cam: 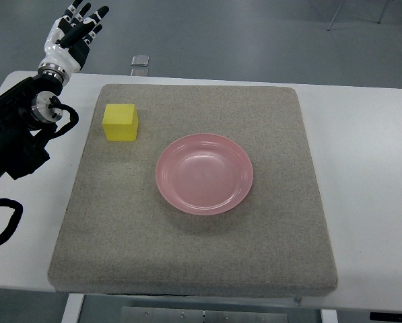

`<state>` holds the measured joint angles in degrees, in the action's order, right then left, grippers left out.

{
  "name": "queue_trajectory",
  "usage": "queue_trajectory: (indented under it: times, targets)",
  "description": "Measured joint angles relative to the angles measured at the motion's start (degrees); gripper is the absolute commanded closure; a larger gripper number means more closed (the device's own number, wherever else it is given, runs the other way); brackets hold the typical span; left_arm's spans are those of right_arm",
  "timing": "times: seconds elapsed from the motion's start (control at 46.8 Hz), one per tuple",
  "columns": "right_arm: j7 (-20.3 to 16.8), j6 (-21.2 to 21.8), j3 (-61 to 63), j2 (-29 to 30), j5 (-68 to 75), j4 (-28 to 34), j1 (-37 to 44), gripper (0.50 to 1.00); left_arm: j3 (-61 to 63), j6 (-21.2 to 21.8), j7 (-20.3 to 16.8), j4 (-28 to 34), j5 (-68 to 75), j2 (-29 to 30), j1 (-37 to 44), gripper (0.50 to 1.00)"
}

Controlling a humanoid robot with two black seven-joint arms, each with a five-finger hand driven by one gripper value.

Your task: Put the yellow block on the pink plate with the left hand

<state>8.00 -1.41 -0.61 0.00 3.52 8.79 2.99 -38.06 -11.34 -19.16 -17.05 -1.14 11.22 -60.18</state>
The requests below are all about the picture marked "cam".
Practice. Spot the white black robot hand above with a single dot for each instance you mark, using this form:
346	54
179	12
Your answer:
67	45

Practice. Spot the yellow foam block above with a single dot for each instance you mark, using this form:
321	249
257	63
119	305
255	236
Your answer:
120	122

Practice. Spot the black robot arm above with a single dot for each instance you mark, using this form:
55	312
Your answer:
30	116

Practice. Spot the pink plate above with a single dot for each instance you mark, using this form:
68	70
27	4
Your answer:
204	174

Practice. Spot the clear floor socket cover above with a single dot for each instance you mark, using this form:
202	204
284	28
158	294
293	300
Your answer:
140	61

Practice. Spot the beige square mat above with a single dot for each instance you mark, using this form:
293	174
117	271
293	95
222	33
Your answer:
120	236

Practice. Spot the metal chair legs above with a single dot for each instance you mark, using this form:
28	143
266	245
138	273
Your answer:
373	13

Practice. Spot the grey metal base plate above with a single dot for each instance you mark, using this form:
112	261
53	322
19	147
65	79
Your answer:
140	314

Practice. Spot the white table frame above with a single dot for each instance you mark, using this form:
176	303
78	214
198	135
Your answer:
74	304

